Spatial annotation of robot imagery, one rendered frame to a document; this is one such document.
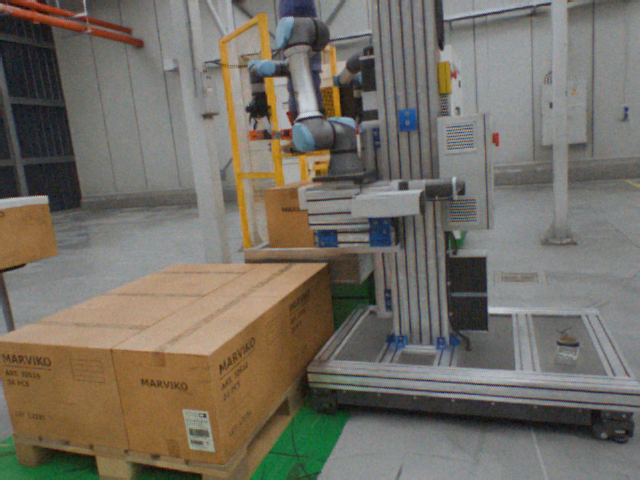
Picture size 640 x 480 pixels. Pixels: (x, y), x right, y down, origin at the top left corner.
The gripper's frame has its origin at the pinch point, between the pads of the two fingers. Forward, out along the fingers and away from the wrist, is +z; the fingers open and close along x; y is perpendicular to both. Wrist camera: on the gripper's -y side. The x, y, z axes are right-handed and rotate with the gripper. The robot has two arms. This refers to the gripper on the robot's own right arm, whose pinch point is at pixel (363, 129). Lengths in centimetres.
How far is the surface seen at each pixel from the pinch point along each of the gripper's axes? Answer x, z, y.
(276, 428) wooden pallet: -5, 122, 150
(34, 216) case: -197, 34, 90
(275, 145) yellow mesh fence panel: -68, 4, -8
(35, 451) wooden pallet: -91, 117, 194
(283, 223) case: -35, 50, 60
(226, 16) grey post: -212, -148, -211
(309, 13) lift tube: -16, -67, 35
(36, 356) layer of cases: -78, 75, 194
